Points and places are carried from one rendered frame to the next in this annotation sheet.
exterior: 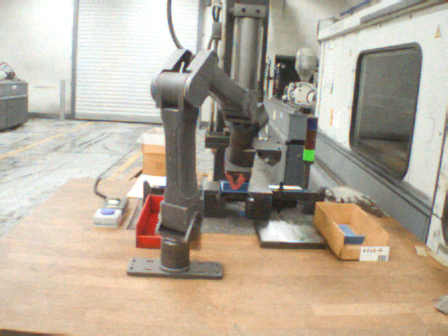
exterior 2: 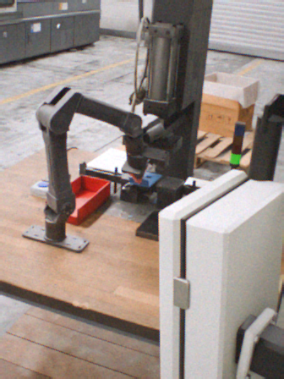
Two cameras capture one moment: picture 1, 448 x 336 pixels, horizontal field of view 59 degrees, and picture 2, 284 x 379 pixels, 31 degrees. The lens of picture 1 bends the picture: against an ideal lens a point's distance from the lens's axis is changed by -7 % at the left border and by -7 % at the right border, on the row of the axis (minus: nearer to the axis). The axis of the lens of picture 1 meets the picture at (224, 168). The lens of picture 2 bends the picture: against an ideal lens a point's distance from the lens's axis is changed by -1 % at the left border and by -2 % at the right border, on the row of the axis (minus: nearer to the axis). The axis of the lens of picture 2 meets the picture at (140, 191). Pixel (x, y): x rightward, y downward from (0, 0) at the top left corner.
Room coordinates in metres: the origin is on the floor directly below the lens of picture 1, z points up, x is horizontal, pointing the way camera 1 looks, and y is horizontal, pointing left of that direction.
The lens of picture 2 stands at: (-0.33, -0.66, 1.70)
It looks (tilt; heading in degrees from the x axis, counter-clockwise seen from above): 25 degrees down; 23
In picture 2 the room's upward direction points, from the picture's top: 5 degrees clockwise
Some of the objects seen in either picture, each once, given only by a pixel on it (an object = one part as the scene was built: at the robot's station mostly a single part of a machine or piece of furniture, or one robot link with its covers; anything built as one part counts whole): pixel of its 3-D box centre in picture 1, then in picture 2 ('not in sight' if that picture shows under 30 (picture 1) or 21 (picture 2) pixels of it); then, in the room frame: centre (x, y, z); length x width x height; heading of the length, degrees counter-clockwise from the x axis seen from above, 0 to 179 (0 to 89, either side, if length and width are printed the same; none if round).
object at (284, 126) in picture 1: (291, 129); not in sight; (6.97, -1.08, 0.49); 5.51 x 1.02 x 0.97; 0
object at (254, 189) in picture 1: (237, 188); (152, 180); (1.23, -0.04, 0.98); 0.20 x 0.10 x 0.01; 94
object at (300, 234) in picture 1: (288, 233); (169, 228); (1.06, -0.18, 0.91); 0.17 x 0.16 x 0.02; 94
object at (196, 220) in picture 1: (177, 223); (57, 207); (0.83, 0.09, 1.00); 0.09 x 0.06 x 0.06; 60
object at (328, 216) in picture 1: (348, 230); not in sight; (1.05, -0.34, 0.93); 0.25 x 0.13 x 0.08; 4
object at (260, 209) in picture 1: (236, 201); (151, 191); (1.23, -0.04, 0.94); 0.20 x 0.10 x 0.07; 94
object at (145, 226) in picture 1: (165, 219); (79, 198); (1.05, 0.15, 0.93); 0.25 x 0.12 x 0.06; 4
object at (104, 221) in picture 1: (107, 222); (43, 192); (1.07, 0.31, 0.90); 0.07 x 0.07 x 0.06; 4
